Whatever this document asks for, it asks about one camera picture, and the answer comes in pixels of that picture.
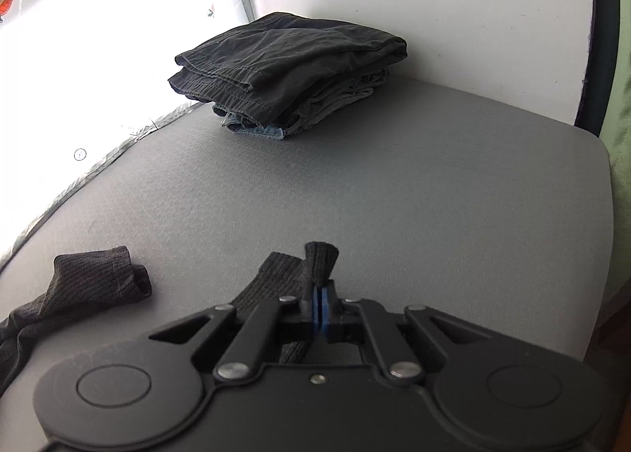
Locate folded black shorts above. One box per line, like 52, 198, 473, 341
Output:
168, 12, 407, 136

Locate black knit sweater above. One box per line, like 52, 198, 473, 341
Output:
1, 241, 339, 391

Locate folded denim garment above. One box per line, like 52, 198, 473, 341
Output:
213, 103, 290, 141

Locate white printed curtain sheet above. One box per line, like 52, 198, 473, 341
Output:
1, 0, 248, 260

